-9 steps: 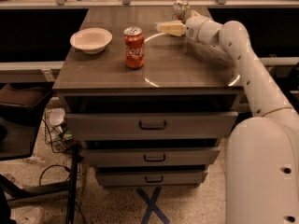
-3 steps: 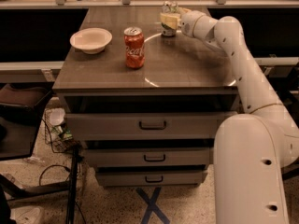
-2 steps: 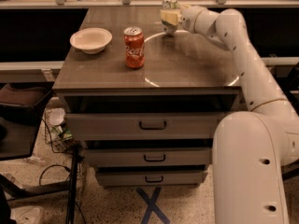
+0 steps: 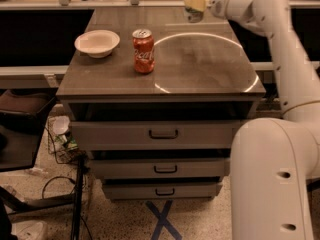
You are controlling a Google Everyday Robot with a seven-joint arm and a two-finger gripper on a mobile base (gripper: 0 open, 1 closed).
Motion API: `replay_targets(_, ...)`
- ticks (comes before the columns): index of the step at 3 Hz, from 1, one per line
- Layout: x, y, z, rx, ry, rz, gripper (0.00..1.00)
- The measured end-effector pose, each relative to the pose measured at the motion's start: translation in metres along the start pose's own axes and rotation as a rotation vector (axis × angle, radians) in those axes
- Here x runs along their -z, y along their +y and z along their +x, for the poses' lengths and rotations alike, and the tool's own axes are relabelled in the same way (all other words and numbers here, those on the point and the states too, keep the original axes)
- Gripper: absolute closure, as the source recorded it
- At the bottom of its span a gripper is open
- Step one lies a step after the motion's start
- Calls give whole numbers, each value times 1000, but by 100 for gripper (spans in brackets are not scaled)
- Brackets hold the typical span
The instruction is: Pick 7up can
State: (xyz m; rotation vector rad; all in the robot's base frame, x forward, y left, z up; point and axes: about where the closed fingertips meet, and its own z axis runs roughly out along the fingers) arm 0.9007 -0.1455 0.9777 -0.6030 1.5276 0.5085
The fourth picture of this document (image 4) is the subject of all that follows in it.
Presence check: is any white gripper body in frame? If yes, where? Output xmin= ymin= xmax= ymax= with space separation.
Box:
xmin=209 ymin=0 xmax=232 ymax=19

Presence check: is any red coca-cola can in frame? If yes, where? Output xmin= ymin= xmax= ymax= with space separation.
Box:
xmin=132 ymin=29 xmax=155 ymax=74

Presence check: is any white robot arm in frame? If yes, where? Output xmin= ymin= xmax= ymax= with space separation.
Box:
xmin=184 ymin=0 xmax=320 ymax=240

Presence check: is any black office chair left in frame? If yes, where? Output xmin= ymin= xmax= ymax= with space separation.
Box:
xmin=0 ymin=89 xmax=84 ymax=240

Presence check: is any grey drawer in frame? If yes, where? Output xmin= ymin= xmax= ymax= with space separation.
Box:
xmin=71 ymin=120 xmax=241 ymax=151
xmin=90 ymin=158 xmax=229 ymax=180
xmin=102 ymin=182 xmax=222 ymax=200

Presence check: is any white bowl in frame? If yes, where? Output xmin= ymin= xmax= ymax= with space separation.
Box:
xmin=74 ymin=30 xmax=120 ymax=58

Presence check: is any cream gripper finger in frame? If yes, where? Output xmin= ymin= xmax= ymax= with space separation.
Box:
xmin=184 ymin=0 xmax=209 ymax=12

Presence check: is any top grey drawer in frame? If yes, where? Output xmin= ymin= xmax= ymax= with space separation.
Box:
xmin=71 ymin=120 xmax=241 ymax=151

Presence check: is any middle grey drawer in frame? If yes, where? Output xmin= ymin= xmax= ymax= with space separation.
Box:
xmin=90 ymin=158 xmax=229 ymax=180

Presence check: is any grey drawer cabinet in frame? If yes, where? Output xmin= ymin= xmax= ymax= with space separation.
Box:
xmin=57 ymin=7 xmax=265 ymax=187

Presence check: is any green white 7up can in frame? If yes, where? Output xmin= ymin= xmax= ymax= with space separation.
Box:
xmin=184 ymin=4 xmax=204 ymax=23

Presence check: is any wire waste basket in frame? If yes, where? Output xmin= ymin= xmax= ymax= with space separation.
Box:
xmin=47 ymin=116 xmax=81 ymax=164

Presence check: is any black cable on floor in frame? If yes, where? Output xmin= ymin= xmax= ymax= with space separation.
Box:
xmin=41 ymin=176 xmax=93 ymax=240

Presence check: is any bottom grey drawer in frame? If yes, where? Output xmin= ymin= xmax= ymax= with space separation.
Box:
xmin=102 ymin=182 xmax=222 ymax=200

